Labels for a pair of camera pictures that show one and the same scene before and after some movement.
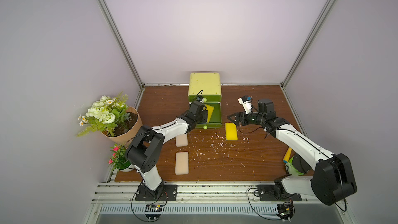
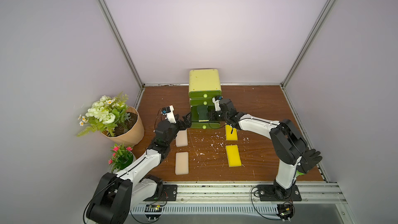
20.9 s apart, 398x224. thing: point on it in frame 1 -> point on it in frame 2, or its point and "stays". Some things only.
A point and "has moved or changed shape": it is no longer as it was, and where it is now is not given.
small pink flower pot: [119, 159] stays
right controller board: [285, 211] stays
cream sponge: [182, 166] stays
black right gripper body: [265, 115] -> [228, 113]
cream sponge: [181, 140] stays
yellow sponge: [231, 131] stays
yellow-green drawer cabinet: [207, 87] stays
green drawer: [215, 121] has moved or changed shape
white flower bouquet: [108, 113] stays
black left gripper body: [202, 117] -> [172, 130]
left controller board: [153, 208] stays
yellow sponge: [210, 109] -> [233, 155]
